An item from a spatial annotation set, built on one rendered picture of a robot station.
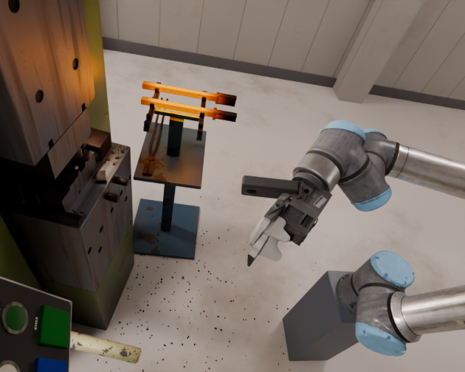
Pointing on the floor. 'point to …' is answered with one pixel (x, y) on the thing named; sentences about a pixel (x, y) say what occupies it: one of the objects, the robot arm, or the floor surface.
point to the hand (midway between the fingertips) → (245, 255)
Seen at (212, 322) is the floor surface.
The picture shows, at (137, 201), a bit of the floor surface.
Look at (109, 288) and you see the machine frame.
